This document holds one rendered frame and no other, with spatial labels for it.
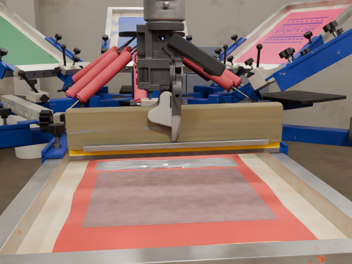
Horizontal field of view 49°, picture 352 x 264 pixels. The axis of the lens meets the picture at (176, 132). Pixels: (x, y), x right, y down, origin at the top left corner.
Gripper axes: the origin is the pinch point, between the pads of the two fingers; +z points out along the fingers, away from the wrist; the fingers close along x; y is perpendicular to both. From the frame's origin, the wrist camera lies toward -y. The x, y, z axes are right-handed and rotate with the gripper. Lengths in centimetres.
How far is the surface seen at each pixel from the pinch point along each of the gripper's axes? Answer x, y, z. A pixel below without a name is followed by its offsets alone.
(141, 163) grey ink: -23.1, 6.6, 12.9
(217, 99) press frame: -91, -27, 6
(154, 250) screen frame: 25.8, 5.3, 10.2
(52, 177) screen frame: -8.0, 25.3, 11.1
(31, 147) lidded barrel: -375, 130, 97
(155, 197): -1.5, 4.0, 13.7
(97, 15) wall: -437, 56, -55
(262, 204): 4.2, -16.3, 13.6
